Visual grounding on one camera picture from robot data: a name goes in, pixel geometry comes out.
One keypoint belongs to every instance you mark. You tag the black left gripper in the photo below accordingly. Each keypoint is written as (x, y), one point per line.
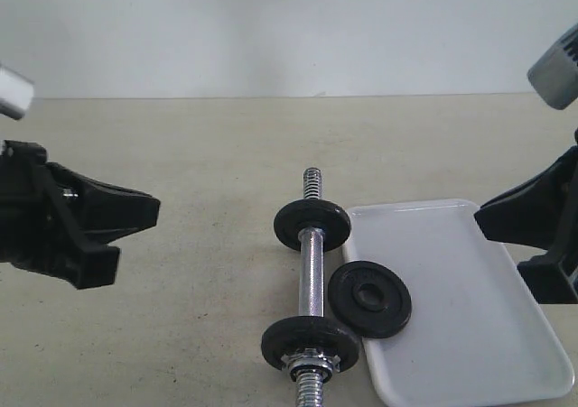
(55, 220)

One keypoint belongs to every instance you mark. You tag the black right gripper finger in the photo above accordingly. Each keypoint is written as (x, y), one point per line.
(552, 277)
(529, 213)

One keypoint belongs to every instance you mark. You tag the black weight plate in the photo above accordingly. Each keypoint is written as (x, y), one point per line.
(370, 298)

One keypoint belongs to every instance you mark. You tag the chrome dumbbell bar with plates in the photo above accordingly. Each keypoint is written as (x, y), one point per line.
(310, 347)

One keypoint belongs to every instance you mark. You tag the white rectangular plastic tray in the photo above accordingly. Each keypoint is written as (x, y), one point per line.
(476, 336)

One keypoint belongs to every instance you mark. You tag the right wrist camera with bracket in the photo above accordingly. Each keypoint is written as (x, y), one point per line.
(554, 75)

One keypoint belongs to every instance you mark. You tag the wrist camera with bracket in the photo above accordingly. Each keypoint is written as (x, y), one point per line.
(554, 75)
(16, 93)

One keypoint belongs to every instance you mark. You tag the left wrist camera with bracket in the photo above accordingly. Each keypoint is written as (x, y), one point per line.
(16, 93)

